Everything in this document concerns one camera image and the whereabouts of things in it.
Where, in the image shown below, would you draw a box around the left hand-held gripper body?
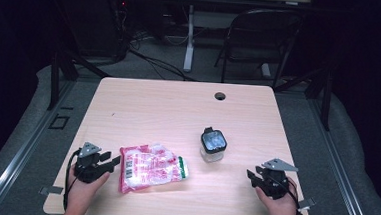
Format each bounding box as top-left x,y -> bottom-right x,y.
73,141 -> 113,186

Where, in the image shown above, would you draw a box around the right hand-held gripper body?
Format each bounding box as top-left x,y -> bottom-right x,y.
254,157 -> 299,202

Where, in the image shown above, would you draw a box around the pink printed plastic bag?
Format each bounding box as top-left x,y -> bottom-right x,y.
116,140 -> 191,198

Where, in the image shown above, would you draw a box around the clear jar with black lid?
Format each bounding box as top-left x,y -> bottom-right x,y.
198,125 -> 229,165

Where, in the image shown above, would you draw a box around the person's right hand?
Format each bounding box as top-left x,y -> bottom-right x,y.
254,175 -> 301,215

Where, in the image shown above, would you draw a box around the person's left hand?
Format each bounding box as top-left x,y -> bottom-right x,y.
65,164 -> 112,205

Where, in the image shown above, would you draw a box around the grey tape piece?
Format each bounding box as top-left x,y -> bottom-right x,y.
293,196 -> 317,211
39,184 -> 64,197

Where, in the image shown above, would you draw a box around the black metal stand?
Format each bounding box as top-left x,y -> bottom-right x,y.
271,59 -> 335,132
46,50 -> 111,114

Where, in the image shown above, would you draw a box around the black folding chair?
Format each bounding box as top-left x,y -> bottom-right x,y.
213,5 -> 304,90

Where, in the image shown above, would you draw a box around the dark computer case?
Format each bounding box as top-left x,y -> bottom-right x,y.
70,0 -> 133,61

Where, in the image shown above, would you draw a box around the white standing desk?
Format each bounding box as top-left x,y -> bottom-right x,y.
163,0 -> 314,81

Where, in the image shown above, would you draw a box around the right hand-held gripper black cable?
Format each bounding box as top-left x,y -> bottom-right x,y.
271,177 -> 304,215

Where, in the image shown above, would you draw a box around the hand-held gripper black cable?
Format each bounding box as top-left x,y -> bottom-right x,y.
62,148 -> 82,213
271,177 -> 304,215

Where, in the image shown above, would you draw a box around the left hand-held gripper black cable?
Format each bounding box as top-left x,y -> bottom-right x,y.
62,148 -> 82,213

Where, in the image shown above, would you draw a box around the aluminium floor rail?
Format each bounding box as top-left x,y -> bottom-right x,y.
301,98 -> 381,215
0,75 -> 76,215

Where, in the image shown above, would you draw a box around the black floor cables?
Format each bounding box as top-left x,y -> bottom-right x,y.
123,29 -> 201,83

